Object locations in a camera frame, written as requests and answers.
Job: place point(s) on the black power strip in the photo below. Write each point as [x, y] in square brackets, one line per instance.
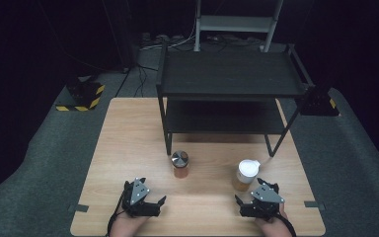
[161, 38]

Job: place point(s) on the glass jar with silver lid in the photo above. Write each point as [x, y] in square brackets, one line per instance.
[180, 162]

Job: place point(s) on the black two-tier shelf rack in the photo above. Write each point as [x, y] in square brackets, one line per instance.
[230, 75]

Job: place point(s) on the person's left hand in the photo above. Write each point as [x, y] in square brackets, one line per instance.
[126, 227]

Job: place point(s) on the stand base with striped tape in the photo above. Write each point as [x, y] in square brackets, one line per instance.
[319, 103]
[82, 95]

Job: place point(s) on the grey metal frame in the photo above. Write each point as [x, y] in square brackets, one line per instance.
[235, 23]

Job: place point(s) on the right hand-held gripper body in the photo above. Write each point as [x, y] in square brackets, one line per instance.
[267, 195]

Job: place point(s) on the person's right hand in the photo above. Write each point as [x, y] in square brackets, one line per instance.
[273, 227]

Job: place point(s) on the glass bottle with white lid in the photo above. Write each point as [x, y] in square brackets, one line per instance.
[247, 171]

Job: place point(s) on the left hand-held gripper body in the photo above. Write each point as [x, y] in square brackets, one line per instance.
[139, 192]

